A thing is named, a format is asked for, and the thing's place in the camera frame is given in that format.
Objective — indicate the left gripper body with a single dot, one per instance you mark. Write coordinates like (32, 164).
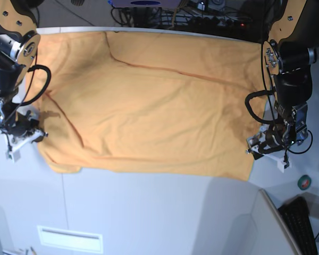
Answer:
(273, 141)

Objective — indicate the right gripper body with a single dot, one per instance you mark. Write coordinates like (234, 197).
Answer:
(20, 127)

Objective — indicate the yellow orange t-shirt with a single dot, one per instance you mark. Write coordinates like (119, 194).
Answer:
(147, 102)

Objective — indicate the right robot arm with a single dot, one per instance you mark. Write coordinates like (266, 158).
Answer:
(19, 42)

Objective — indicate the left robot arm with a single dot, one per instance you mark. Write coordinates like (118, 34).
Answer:
(288, 51)

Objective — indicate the green tape roll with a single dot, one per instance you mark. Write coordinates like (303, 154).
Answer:
(304, 182)

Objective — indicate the black keyboard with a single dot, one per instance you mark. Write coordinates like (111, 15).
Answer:
(296, 217)

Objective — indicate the white partition board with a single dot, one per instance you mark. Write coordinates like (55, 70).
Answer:
(272, 234)

